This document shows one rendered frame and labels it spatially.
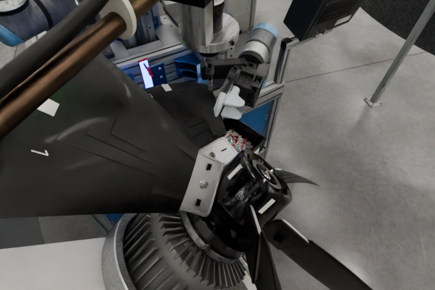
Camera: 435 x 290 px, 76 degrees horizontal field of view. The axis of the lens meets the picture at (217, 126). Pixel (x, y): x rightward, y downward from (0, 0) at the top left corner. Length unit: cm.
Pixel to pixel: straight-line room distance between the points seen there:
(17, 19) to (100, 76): 62
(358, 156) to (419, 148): 46
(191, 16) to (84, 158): 19
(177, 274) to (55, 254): 18
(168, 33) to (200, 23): 101
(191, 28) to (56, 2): 77
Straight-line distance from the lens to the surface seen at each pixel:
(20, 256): 51
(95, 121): 35
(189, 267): 48
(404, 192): 218
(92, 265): 54
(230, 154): 53
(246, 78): 67
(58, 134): 33
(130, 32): 20
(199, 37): 30
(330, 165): 207
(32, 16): 101
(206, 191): 45
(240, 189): 44
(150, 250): 50
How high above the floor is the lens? 164
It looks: 51 degrees down
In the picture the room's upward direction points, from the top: straight up
